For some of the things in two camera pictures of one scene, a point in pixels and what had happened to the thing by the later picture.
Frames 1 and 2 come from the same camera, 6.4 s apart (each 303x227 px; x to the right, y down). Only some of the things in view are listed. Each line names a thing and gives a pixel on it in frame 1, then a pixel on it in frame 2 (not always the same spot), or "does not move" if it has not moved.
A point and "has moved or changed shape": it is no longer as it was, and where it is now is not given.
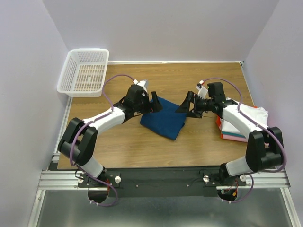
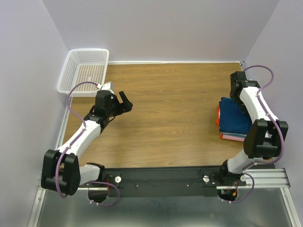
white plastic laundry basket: (83, 73) does not move
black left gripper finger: (157, 107) to (127, 104)
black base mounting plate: (159, 181) does not move
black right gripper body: (204, 105) to (237, 100)
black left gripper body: (143, 106) to (114, 109)
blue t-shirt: (166, 122) has moved or changed shape
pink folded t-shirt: (235, 137) does not move
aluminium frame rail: (256, 178) does not move
